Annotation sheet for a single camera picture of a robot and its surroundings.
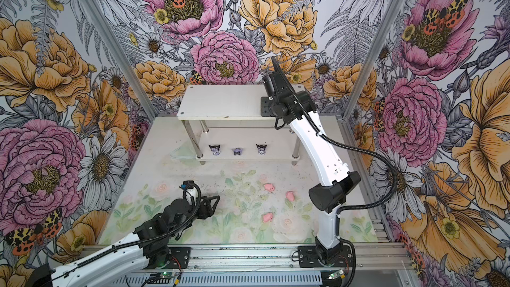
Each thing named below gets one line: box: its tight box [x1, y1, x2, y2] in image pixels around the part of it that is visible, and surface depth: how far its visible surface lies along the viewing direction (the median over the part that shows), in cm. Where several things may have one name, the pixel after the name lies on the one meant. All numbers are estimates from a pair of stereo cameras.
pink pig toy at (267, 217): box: [262, 212, 273, 223], surface depth 84 cm
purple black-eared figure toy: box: [207, 144, 221, 156], surface depth 95 cm
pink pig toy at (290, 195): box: [285, 190, 295, 202], surface depth 91 cm
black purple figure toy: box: [255, 144, 268, 156], surface depth 96 cm
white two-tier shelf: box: [176, 85, 301, 165], surface depth 96 cm
